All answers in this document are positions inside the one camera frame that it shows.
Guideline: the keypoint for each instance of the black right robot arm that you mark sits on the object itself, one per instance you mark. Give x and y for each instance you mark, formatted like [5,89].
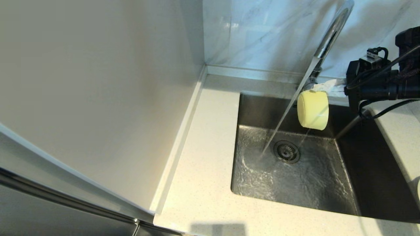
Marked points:
[408,78]

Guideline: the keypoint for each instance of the cream round plate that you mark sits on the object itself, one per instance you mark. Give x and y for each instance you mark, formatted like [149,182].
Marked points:
[418,193]

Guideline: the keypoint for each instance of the stainless steel sink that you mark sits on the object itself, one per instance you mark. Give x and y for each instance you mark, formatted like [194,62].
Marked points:
[311,183]

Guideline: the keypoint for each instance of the chrome kitchen faucet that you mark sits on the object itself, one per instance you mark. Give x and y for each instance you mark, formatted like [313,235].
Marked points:
[333,32]

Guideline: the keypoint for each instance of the round metal drain strainer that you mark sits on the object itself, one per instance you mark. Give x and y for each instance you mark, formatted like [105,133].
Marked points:
[286,151]

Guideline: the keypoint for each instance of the yellow plastic bowl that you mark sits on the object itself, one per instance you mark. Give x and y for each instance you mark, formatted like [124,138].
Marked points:
[313,109]

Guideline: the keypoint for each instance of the tall grey refrigerator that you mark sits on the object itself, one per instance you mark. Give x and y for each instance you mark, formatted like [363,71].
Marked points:
[98,98]

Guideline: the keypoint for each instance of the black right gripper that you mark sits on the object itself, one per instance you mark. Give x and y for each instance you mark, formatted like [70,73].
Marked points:
[367,85]

